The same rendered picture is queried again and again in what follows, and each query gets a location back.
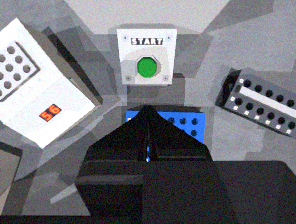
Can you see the white block with round holes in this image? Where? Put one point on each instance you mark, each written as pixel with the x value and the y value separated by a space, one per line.
pixel 147 31
pixel 45 103

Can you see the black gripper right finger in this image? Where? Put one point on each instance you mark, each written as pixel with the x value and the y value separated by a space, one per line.
pixel 167 142

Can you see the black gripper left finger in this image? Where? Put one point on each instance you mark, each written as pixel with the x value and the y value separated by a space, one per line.
pixel 129 141

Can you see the blue tube rack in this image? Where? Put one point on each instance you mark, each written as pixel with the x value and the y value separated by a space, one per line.
pixel 191 122

